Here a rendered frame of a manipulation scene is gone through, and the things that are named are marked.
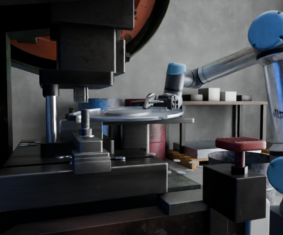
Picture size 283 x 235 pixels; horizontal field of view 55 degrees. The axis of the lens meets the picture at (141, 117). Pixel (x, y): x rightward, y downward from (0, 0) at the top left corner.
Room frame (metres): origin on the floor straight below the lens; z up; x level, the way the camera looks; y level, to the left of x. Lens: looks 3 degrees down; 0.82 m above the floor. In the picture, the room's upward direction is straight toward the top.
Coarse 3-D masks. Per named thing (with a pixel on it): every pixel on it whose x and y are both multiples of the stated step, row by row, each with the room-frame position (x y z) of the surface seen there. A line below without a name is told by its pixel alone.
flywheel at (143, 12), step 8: (136, 0) 1.10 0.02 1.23; (144, 0) 1.09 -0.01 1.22; (152, 0) 1.10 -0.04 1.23; (136, 8) 1.08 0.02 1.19; (144, 8) 1.09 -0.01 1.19; (152, 8) 1.10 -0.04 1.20; (136, 16) 1.08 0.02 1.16; (144, 16) 1.09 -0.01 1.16; (136, 24) 1.08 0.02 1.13; (144, 24) 1.09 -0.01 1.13; (128, 32) 1.07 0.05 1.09; (136, 32) 1.08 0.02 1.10; (16, 40) 0.94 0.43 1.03; (40, 40) 0.96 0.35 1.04; (48, 40) 1.00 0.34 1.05; (128, 40) 1.07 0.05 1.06; (16, 48) 0.97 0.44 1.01; (24, 48) 0.95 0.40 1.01; (32, 48) 0.96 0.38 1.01; (40, 48) 0.96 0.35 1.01; (48, 48) 0.97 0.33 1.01; (32, 56) 1.00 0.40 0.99; (40, 56) 0.96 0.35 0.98; (48, 56) 0.97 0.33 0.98
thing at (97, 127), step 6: (60, 120) 0.68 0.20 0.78; (66, 120) 0.62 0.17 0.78; (60, 126) 0.68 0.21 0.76; (66, 126) 0.60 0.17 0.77; (72, 126) 0.60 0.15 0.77; (78, 126) 0.61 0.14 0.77; (90, 126) 0.62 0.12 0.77; (96, 126) 0.62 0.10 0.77; (60, 132) 0.69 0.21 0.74; (66, 132) 0.60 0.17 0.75; (72, 132) 0.60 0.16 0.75; (96, 132) 0.62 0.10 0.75; (66, 138) 0.60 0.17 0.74
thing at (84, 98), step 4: (76, 88) 0.66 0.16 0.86; (80, 88) 0.66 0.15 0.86; (84, 88) 0.66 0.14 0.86; (76, 92) 0.66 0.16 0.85; (80, 92) 0.66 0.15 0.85; (84, 92) 0.66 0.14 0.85; (76, 96) 0.66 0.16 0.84; (80, 96) 0.66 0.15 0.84; (84, 96) 0.66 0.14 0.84; (76, 100) 0.66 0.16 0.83; (80, 100) 0.66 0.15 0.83; (84, 100) 0.66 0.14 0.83
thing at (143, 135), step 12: (156, 120) 0.68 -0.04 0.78; (168, 120) 0.69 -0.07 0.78; (180, 120) 0.70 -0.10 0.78; (192, 120) 0.71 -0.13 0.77; (120, 132) 0.67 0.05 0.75; (132, 132) 0.68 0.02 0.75; (144, 132) 0.69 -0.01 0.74; (120, 144) 0.67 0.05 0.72; (132, 144) 0.68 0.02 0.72; (144, 144) 0.69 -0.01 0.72
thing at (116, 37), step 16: (64, 32) 0.60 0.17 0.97; (80, 32) 0.61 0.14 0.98; (96, 32) 0.62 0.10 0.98; (112, 32) 0.64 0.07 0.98; (64, 48) 0.60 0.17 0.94; (80, 48) 0.61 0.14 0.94; (96, 48) 0.62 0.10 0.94; (112, 48) 0.64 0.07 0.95; (64, 64) 0.60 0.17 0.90; (80, 64) 0.61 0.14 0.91; (96, 64) 0.62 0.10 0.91; (112, 64) 0.64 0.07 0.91
